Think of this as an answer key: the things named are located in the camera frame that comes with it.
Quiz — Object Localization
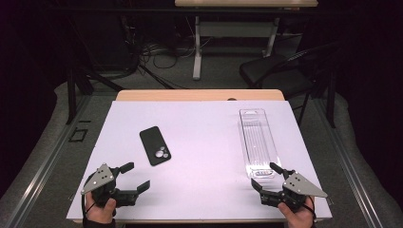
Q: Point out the black metal stand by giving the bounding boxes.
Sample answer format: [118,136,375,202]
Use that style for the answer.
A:
[65,12,125,125]
[325,67,337,129]

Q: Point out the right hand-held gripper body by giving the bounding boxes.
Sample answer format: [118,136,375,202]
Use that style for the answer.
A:
[259,171,329,213]

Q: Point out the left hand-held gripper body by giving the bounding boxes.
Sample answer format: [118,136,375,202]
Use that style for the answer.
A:
[80,162,141,208]

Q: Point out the person's left hand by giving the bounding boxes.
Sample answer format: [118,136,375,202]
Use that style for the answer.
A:
[85,191,117,224]

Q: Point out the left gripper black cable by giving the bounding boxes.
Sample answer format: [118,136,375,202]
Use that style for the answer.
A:
[81,172,97,222]

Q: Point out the white board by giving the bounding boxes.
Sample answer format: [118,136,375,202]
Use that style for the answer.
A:
[66,100,333,221]

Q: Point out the black chair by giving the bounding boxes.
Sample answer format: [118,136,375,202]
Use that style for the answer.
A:
[239,41,341,127]

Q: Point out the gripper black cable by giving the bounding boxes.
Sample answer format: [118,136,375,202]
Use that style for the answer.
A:
[81,172,97,222]
[302,197,317,222]

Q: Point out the person's right hand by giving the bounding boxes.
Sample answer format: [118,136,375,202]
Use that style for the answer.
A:
[278,196,317,228]

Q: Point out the clear plastic package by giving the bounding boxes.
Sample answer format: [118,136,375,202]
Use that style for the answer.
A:
[238,108,282,180]

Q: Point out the white-legged wooden desk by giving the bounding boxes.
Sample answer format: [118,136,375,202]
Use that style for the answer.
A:
[174,0,318,81]

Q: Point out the black floor cables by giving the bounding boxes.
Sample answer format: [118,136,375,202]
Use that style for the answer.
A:
[139,34,199,89]

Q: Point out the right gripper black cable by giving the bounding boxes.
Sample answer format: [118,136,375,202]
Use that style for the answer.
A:
[302,197,317,222]

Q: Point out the grey metal floor rail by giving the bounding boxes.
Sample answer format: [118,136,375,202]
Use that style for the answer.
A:
[313,98,385,228]
[6,94,93,228]

